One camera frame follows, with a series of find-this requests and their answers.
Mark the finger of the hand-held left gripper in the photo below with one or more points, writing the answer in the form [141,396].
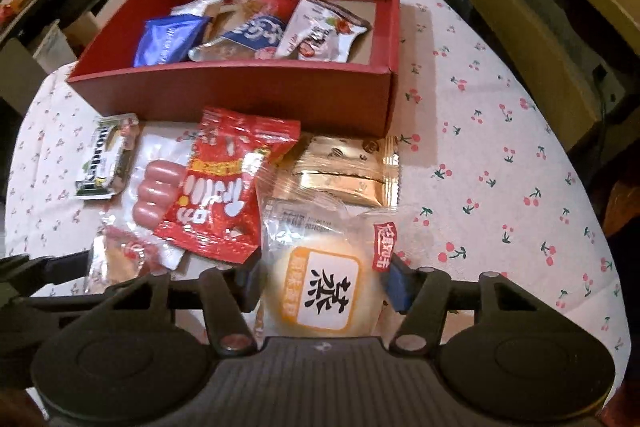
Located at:
[70,267]
[60,302]

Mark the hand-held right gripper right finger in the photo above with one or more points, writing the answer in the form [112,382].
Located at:
[400,287]

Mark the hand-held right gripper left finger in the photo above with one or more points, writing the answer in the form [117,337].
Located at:
[245,289]

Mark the small red white cake packet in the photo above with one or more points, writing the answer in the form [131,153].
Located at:
[117,257]

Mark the steamed bun packet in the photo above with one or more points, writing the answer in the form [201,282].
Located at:
[325,287]

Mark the red snack packet white letters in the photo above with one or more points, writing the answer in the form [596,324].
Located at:
[215,197]

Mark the black white snack bar packet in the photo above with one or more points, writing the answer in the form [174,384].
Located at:
[102,157]

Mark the clear sausage packet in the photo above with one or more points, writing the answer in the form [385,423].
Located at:
[152,187]

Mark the gold snack packet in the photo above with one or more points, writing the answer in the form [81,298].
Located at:
[345,172]

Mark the red cardboard box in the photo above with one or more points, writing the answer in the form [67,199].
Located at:
[225,92]

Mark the blue snack packet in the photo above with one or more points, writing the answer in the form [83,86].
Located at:
[165,42]

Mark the blue label cake packet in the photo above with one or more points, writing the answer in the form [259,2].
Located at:
[250,32]

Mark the white packet red fruit print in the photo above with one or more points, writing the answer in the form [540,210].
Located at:
[320,32]

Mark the silver snack packet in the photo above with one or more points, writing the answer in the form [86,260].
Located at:
[192,7]

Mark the cherry print tablecloth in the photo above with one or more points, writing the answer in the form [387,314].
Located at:
[475,207]

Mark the open white cardboard box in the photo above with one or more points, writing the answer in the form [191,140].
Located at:
[80,32]

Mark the wooden television cabinet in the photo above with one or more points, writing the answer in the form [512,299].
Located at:
[525,7]

